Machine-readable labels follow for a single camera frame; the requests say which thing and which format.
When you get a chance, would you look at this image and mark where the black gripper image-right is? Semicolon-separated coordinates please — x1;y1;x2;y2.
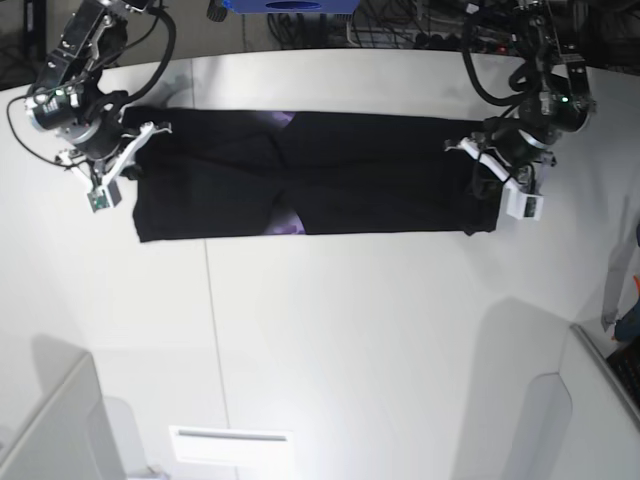
477;117;555;168

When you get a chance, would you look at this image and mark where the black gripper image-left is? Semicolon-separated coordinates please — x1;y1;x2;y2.
59;106;135;170

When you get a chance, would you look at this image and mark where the black T-shirt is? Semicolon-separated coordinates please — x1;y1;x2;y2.
123;106;500;242

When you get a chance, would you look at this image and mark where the black power strip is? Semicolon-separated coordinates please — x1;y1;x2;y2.
413;32;511;54

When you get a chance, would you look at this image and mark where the teal orange tool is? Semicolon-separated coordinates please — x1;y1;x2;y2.
613;300;640;342

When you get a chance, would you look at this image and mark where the blue box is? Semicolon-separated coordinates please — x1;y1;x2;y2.
222;0;360;14

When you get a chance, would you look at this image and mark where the black keyboard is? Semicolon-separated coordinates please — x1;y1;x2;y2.
607;343;640;406

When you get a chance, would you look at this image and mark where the white cabinet right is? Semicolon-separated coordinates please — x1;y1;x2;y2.
503;326;639;479

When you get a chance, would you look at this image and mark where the white cabinet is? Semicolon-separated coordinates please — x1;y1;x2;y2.
1;353;127;480
503;326;639;479

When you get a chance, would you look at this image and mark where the white cabinet left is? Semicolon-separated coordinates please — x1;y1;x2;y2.
1;353;127;480

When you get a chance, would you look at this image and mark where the white slotted plate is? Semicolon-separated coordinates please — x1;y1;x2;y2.
169;426;293;468

